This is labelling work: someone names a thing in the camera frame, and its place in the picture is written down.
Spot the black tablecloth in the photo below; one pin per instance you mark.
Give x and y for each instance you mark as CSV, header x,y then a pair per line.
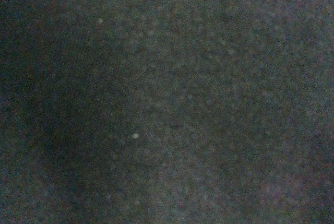
x,y
166,111

